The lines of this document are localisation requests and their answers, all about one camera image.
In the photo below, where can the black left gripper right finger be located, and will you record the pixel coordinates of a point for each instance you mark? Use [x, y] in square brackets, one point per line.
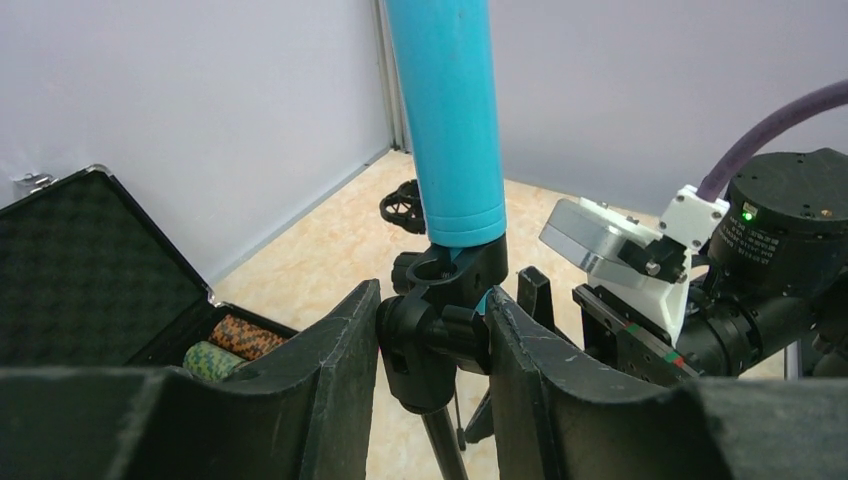
[560, 414]

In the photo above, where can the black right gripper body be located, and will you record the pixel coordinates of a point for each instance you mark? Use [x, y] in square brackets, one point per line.
[620, 337]

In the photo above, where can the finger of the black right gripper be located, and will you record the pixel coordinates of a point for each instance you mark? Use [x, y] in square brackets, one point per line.
[534, 296]

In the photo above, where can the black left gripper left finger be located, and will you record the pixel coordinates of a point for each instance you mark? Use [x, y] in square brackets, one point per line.
[303, 411]

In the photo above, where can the black tripod clip mic stand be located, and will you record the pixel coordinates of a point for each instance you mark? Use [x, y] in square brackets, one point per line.
[432, 327]

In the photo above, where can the blue toy microphone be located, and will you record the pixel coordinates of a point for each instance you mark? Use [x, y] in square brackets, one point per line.
[444, 61]

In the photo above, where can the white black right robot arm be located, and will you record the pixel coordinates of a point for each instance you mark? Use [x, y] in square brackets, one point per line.
[716, 289]

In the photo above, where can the orange brown chip stack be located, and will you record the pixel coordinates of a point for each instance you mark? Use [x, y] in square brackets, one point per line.
[244, 339]

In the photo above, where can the green red chip stack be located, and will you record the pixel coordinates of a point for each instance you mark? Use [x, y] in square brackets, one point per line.
[210, 362]

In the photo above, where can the black poker chip case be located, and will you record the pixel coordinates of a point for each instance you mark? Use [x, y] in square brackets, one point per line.
[89, 279]

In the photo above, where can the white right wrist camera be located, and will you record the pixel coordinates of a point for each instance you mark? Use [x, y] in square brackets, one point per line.
[648, 267]

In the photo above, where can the black tripod shock-mount stand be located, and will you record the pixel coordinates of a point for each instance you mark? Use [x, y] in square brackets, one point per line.
[403, 208]

